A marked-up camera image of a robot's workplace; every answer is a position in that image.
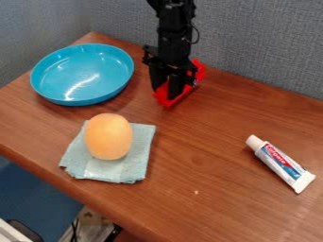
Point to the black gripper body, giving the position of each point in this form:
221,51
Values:
175,30

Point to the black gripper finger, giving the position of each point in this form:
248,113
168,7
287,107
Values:
177,81
157,75

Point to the red rectangular block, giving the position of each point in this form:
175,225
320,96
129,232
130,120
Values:
191,85

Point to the blue plastic plate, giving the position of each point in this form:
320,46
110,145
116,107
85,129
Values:
82,74

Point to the orange egg-shaped object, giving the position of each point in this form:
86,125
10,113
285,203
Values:
108,136

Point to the light blue folded cloth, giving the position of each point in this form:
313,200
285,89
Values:
125,170

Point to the white toothpaste tube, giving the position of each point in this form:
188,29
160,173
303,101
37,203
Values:
292,173

